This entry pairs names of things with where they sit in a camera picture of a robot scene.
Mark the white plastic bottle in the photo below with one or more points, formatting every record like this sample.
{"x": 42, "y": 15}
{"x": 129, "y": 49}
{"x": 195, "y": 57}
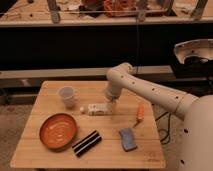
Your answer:
{"x": 94, "y": 109}

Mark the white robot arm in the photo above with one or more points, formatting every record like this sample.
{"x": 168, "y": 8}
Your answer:
{"x": 196, "y": 112}

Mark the orange ceramic bowl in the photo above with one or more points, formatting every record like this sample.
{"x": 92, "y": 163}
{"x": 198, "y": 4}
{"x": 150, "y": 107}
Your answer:
{"x": 57, "y": 131}

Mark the translucent plastic cup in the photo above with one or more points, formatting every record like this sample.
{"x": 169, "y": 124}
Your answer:
{"x": 67, "y": 96}

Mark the blue sponge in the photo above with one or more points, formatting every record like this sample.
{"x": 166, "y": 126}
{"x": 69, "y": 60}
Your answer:
{"x": 127, "y": 139}

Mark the black striped block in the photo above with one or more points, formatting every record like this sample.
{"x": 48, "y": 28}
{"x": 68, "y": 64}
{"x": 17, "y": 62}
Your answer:
{"x": 86, "y": 143}

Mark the orange crate on shelf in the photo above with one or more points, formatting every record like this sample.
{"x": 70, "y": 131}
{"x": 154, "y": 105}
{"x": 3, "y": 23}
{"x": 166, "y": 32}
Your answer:
{"x": 119, "y": 8}

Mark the orange handled tool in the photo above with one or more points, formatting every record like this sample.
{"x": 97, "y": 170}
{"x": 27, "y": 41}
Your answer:
{"x": 140, "y": 114}

